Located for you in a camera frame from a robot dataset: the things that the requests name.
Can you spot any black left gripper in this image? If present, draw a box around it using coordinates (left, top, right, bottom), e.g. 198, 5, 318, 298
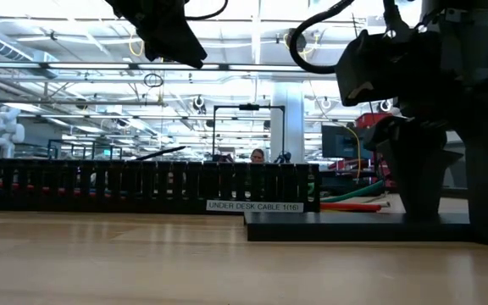
103, 0, 209, 70

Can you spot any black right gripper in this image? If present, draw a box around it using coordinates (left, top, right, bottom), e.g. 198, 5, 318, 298
396, 8, 488, 247

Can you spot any green wire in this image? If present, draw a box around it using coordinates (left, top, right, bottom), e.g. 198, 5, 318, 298
319, 179, 386, 204

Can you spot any black raceway cover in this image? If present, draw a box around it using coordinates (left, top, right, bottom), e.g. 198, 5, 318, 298
243, 210, 482, 243

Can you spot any black slotted cable raceway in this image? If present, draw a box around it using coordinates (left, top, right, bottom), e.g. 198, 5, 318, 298
0, 158, 323, 214

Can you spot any grey office chair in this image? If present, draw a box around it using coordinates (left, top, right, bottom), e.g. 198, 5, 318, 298
441, 139, 469, 191

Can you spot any red bin stack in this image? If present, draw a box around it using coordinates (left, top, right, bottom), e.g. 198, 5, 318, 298
328, 156, 397, 190

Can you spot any red storage bin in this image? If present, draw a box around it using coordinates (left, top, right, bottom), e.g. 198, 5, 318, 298
355, 111, 396, 129

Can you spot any dark monitor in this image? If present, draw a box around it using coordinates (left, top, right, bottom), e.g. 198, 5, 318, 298
321, 124, 374, 161

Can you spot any person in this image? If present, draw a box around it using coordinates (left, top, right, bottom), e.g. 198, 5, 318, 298
249, 147, 267, 165

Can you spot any black workstation railing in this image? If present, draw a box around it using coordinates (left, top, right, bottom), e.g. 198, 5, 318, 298
47, 138, 116, 161

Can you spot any black hanging cable ring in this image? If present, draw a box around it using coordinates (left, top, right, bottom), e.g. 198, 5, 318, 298
143, 72, 164, 89

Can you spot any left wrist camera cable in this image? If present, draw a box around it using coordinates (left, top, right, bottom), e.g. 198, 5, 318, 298
183, 0, 230, 22

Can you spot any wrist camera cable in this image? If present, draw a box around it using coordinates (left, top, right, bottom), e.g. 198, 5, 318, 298
183, 0, 230, 22
288, 0, 402, 76

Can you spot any yellow cable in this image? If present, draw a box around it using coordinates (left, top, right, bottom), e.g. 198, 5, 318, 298
344, 125, 363, 181

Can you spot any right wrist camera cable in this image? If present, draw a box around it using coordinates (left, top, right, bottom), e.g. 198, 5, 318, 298
288, 0, 402, 76

